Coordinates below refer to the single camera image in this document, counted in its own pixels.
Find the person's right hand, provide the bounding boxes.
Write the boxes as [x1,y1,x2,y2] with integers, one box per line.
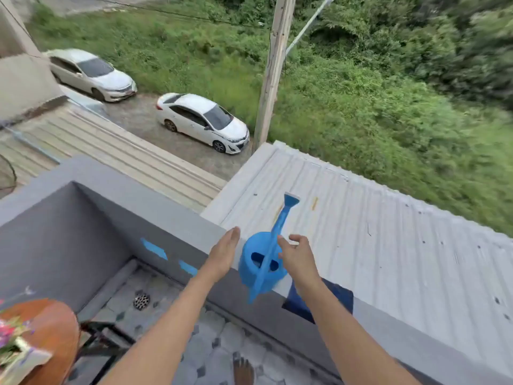
[277,234,322,291]

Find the person's left hand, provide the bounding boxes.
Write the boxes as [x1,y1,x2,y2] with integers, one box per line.
[204,226,242,283]

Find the blue plastic watering can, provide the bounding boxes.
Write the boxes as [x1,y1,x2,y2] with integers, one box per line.
[238,192,300,305]

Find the dark blue cloth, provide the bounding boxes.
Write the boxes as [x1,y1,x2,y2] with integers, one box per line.
[282,278,354,325]

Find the colourful artificial flowers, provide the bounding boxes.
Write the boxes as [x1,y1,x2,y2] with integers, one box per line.
[0,298,37,369]

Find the person's left forearm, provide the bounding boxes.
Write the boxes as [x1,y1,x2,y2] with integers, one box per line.
[100,270,225,385]

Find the person's right forearm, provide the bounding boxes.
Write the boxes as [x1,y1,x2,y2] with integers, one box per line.
[290,276,422,385]

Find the person's left foot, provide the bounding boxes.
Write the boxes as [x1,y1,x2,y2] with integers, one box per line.
[234,356,255,385]

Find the white corrugated metal roof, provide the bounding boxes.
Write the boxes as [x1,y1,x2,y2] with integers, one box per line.
[200,141,513,381]

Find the white sedan car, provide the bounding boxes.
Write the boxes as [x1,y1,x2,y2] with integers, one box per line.
[155,93,251,155]

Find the beige corrugated roof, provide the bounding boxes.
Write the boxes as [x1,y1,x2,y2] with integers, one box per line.
[0,102,227,213]

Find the round wooden table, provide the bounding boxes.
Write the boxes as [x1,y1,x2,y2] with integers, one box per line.
[0,298,137,385]

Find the green grassy vegetation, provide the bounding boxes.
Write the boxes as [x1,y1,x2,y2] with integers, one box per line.
[30,0,513,237]

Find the concrete utility pole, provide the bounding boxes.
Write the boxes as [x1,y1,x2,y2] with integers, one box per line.
[253,0,297,151]

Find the blue drain pipe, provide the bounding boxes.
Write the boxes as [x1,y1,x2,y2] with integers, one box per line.
[0,126,61,165]

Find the silver sedan car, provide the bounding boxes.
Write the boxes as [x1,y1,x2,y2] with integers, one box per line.
[43,48,138,103]

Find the black mesh satellite dish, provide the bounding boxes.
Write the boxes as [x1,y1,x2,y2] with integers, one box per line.
[0,154,18,189]

